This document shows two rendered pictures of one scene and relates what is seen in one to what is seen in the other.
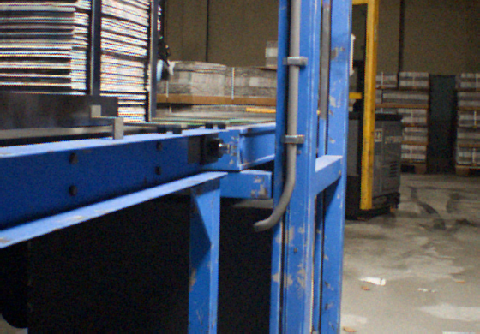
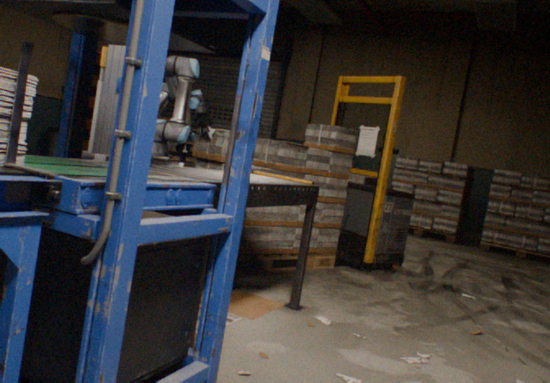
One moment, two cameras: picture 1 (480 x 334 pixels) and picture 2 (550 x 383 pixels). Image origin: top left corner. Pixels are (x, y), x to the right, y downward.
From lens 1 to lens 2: 0.78 m
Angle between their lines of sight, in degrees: 10
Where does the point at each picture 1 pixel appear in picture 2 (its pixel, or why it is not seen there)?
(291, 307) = (96, 330)
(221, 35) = (320, 117)
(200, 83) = not seen: hidden behind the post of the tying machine
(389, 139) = (398, 211)
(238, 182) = (75, 223)
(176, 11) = (290, 95)
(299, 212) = (111, 254)
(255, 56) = not seen: hidden behind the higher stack
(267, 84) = (292, 155)
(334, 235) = (219, 278)
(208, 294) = (12, 307)
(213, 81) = not seen: hidden behind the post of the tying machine
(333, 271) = (214, 306)
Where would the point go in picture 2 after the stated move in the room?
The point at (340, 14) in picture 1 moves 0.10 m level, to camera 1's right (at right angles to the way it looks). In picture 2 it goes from (247, 105) to (273, 109)
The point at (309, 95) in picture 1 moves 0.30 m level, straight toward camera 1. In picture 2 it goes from (130, 163) to (51, 158)
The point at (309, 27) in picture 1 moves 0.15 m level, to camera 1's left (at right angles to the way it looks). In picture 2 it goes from (137, 108) to (84, 100)
